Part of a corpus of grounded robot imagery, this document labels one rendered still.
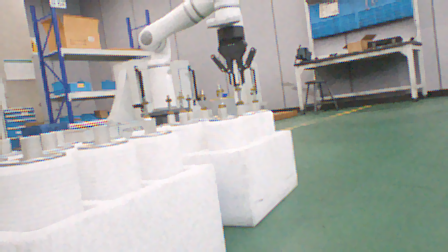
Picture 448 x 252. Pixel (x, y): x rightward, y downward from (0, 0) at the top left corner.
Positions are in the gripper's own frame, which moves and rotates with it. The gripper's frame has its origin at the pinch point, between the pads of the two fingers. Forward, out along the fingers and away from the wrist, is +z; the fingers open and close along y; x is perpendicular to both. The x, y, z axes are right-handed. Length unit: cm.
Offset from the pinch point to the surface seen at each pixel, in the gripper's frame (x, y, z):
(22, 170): 69, 8, 11
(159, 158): 45.9, 3.4, 14.0
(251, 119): 3.3, -3.4, 11.4
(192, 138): 13.4, 10.3, 13.9
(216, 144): 16.3, 3.1, 15.8
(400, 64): -505, -113, -16
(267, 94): -585, 99, -2
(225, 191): 19.5, 1.4, 26.7
